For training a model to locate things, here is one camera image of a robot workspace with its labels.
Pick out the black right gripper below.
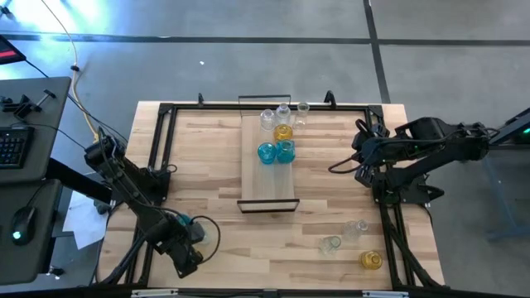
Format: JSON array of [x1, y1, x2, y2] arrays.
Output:
[[354, 122, 393, 185]]

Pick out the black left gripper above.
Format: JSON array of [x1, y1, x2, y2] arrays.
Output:
[[152, 221, 207, 279]]

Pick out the tall blue embossed glass vase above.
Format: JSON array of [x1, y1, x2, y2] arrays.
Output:
[[276, 139, 296, 164]]

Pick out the yellow hobnail glass vase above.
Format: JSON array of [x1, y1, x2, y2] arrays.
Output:
[[273, 123, 294, 142]]

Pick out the clear ribbed glass bottle vase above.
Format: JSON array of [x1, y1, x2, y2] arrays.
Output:
[[275, 102, 292, 125]]

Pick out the clear ribbed glass jar vase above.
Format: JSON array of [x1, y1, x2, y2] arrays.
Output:
[[259, 108, 277, 132]]

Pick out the short blue embossed glass vase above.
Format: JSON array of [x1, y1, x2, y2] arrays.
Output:
[[257, 142, 277, 166]]

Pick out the yellow ribbed glass vase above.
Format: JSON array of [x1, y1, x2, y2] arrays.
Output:
[[359, 249, 384, 271]]

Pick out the clear flared glass vase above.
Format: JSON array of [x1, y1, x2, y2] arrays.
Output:
[[291, 102, 311, 131]]

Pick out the white paper sheets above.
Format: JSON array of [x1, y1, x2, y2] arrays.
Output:
[[61, 190, 109, 250]]

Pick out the black computer mouse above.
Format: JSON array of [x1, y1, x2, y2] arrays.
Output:
[[10, 205, 39, 247]]

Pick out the grey desk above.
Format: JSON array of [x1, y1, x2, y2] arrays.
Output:
[[0, 76, 72, 286]]

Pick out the black keyboard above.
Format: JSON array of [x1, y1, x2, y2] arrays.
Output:
[[0, 126, 35, 170]]

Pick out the black laptop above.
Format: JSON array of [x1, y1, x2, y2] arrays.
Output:
[[0, 35, 27, 66]]

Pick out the black cable bundle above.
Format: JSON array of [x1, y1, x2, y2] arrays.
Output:
[[379, 202, 442, 290], [95, 206, 163, 287]]

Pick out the silver metal bracket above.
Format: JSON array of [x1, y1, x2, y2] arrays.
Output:
[[362, 290, 410, 298], [131, 289, 180, 298]]

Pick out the wooden shelf black metal frame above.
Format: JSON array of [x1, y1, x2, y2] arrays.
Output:
[[236, 94, 301, 214]]

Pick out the black aluminium table frame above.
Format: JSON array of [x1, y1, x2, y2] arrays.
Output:
[[123, 101, 446, 291]]

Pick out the yellow cable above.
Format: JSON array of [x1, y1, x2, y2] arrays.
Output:
[[39, 0, 104, 144]]

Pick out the black desk mount clamp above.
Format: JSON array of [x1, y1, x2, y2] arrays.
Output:
[[0, 89, 58, 120]]

